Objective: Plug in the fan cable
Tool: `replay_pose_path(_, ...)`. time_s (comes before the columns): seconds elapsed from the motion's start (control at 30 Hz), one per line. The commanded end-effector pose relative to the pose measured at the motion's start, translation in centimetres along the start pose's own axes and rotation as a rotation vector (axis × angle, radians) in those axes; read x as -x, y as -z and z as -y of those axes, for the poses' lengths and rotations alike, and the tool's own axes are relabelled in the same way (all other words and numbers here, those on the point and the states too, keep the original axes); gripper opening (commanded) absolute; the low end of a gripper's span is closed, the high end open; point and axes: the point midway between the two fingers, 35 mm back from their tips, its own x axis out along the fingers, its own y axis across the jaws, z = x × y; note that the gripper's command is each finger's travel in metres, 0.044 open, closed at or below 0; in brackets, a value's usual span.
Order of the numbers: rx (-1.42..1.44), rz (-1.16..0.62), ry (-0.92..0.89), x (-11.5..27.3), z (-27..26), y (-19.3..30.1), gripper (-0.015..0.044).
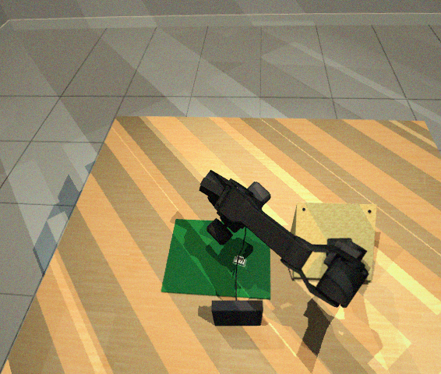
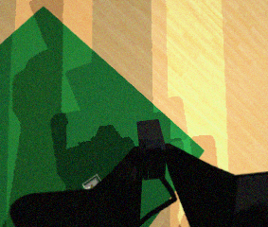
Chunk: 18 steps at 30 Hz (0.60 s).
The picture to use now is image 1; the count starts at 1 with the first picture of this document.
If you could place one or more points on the green circuit board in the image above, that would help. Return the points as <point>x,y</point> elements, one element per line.
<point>198,265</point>

